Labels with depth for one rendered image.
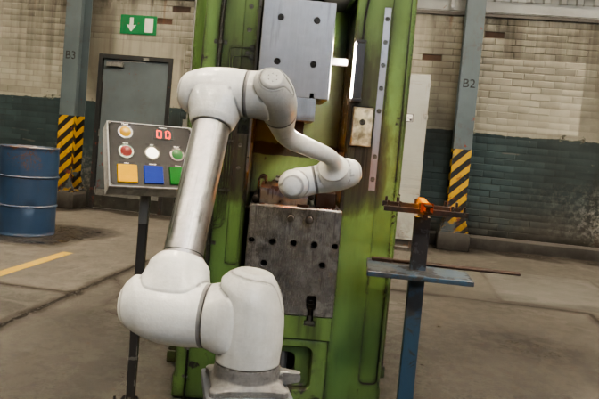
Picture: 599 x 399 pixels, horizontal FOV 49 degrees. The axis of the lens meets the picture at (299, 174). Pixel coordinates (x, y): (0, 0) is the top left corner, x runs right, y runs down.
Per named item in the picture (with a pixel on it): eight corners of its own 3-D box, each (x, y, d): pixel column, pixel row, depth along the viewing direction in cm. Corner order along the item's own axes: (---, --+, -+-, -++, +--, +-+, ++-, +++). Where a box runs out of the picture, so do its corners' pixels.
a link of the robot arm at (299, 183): (281, 199, 238) (316, 192, 238) (281, 204, 222) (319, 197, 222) (275, 170, 237) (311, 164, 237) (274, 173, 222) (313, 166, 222)
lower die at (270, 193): (307, 207, 275) (308, 186, 274) (258, 202, 274) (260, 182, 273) (303, 197, 316) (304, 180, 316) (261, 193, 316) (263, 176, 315)
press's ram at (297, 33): (348, 101, 273) (357, 4, 271) (256, 93, 271) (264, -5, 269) (339, 106, 315) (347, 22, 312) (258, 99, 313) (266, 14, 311)
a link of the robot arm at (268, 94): (301, 94, 191) (256, 91, 193) (296, 57, 175) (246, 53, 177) (294, 134, 185) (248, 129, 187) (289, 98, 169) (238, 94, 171)
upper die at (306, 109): (314, 121, 273) (315, 99, 272) (266, 118, 272) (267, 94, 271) (309, 124, 315) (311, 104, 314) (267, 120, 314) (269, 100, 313)
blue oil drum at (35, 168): (36, 239, 640) (42, 149, 635) (-20, 232, 649) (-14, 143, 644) (66, 232, 698) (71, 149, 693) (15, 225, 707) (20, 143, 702)
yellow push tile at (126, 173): (138, 182, 247) (137, 164, 250) (117, 181, 244) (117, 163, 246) (137, 184, 249) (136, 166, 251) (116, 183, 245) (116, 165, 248)
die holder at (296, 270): (332, 318, 271) (342, 211, 269) (241, 311, 270) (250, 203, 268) (324, 287, 327) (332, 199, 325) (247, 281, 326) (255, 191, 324)
